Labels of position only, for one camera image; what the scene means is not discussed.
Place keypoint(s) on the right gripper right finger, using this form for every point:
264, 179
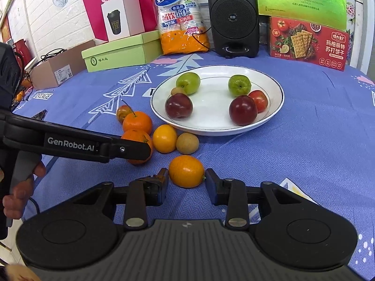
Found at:
231, 193

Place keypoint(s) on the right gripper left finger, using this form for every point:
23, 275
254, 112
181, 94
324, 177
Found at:
145, 192

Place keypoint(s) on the yellow orange tangerine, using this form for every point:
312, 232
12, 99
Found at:
165, 139
186, 171

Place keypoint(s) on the orange with stem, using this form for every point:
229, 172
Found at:
137, 120

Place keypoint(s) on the dark red plum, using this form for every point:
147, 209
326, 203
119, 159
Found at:
243, 110
178, 106

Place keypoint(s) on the small red apple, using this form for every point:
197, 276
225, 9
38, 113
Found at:
259, 99

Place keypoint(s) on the small brown kiwi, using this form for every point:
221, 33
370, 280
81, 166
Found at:
178, 90

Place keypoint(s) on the green apple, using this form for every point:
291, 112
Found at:
239, 85
189, 82

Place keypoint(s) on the person's left hand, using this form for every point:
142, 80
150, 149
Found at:
15, 203

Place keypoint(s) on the brown cardboard box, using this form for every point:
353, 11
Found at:
55, 71

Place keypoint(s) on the white ceramic plate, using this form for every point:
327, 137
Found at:
210, 116

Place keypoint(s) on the red yellow plum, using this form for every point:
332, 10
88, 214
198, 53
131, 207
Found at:
122, 112

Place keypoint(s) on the red kettle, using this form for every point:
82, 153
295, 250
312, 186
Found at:
23, 54

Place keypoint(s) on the blue patterned tablecloth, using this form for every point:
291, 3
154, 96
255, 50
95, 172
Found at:
322, 139

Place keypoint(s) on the green shoe box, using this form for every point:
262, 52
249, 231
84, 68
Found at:
140, 49

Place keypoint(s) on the white cup box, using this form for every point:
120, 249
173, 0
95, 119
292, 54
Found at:
122, 18

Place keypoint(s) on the red cracker box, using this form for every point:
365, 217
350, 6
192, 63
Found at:
303, 41

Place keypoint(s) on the orange paper cup package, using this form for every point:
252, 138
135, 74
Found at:
181, 27

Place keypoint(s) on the black speaker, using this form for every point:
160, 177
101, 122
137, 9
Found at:
235, 27

